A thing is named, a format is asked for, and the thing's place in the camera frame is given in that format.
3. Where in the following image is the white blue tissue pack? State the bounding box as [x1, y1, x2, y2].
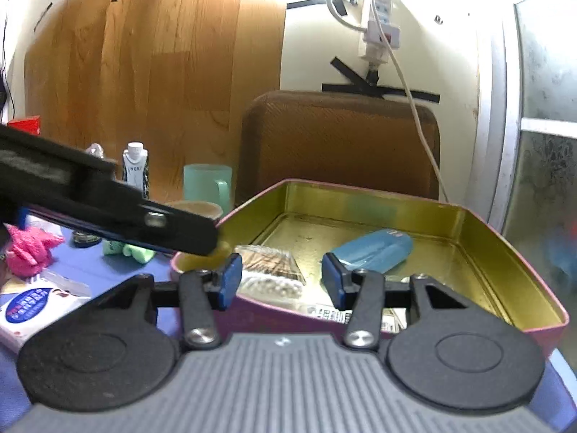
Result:
[0, 280, 91, 355]

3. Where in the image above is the white printed packet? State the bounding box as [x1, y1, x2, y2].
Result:
[307, 304, 411, 331]

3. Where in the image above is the white power cable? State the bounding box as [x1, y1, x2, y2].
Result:
[385, 43, 450, 202]

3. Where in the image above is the pink fluffy cloth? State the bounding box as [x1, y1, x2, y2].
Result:
[4, 223, 65, 279]

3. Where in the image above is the red snack packet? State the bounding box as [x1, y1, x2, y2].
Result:
[6, 117, 41, 137]

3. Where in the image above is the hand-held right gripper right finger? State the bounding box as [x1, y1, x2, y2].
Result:
[321, 253, 474, 351]

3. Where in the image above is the black tape cross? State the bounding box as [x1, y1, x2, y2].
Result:
[321, 56, 440, 104]

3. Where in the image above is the frosted glass door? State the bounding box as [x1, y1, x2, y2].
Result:
[502, 0, 577, 357]

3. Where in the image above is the blue tablecloth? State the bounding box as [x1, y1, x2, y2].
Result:
[0, 216, 577, 433]

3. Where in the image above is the cotton swab bag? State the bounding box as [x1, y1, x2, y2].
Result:
[234, 244, 307, 301]

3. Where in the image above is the instant noodle bowl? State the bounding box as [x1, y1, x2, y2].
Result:
[167, 199, 224, 223]

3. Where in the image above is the white power strip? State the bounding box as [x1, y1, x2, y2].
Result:
[358, 0, 402, 66]

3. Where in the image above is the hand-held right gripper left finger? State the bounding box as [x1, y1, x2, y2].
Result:
[90, 253, 245, 351]

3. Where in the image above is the clear plastic packet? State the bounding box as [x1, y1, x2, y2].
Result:
[43, 271, 92, 298]

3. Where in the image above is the pink biscuit tin box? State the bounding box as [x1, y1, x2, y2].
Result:
[170, 179, 569, 362]

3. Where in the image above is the white green drink carton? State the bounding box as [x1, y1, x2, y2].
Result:
[123, 142, 150, 199]

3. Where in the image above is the small black object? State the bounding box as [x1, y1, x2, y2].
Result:
[72, 230, 101, 248]

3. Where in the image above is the wood pattern sheet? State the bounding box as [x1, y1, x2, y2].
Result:
[22, 0, 287, 204]

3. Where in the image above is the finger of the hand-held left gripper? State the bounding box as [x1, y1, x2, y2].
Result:
[0, 124, 220, 257]

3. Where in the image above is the green plastic cup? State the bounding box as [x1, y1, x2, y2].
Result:
[182, 165, 233, 211]

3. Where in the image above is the light green soft item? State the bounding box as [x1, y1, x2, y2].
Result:
[103, 240, 157, 265]

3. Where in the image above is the brown plastic tray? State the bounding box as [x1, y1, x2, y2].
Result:
[237, 90, 441, 205]

